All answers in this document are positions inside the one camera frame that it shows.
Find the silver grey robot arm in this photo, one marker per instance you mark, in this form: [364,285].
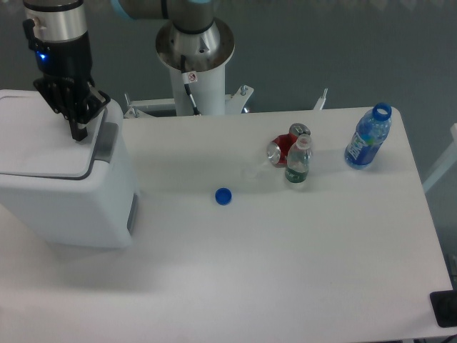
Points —
[57,33]

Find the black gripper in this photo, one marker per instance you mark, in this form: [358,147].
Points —
[66,61]

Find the clear green-label plastic bottle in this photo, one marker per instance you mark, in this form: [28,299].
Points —
[298,159]

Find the blue bottle cap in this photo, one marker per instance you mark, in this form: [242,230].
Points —
[223,196]

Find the white trash can body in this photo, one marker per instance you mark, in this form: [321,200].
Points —
[95,210]

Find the crushed red soda can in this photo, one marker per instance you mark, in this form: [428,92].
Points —
[277,149]

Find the blue drink bottle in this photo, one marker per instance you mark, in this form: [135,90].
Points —
[370,133]

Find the white frame at right edge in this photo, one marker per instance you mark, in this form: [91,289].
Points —
[442,165]

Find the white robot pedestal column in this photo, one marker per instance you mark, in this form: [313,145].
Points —
[197,67]

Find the white trash can lid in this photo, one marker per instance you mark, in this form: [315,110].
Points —
[36,142]

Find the black device at edge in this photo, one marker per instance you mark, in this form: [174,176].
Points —
[444,307]

